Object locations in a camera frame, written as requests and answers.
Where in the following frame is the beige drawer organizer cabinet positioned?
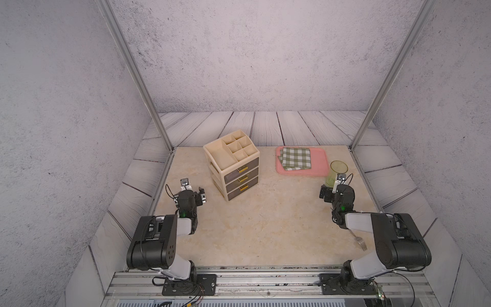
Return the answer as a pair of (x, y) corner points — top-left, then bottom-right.
(203, 129), (260, 202)

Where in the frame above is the metal fork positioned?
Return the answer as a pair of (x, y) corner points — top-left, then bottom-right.
(349, 229), (368, 251)

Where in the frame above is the green checkered cloth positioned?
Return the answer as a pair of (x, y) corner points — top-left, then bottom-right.
(278, 147), (311, 171)

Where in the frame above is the pink plastic tray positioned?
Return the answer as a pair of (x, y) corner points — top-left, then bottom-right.
(275, 147), (330, 177)

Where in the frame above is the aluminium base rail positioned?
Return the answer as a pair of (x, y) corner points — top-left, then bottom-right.
(102, 266), (440, 306)

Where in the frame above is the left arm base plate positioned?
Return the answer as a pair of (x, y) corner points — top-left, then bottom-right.
(162, 274), (217, 296)

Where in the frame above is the green translucent cup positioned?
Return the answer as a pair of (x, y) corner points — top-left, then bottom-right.
(325, 161), (349, 188)

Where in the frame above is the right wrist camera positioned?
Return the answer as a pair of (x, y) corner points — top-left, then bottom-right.
(333, 173), (347, 189)

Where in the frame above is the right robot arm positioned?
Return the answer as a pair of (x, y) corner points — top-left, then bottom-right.
(319, 184), (432, 295)

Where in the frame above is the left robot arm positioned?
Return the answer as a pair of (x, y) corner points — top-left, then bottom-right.
(126, 185), (207, 282)

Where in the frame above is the grey translucent drawer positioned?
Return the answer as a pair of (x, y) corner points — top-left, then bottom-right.
(227, 177), (258, 201)
(226, 167), (259, 193)
(224, 158), (259, 184)

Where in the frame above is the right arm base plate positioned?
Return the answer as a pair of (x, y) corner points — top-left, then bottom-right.
(318, 274), (378, 295)

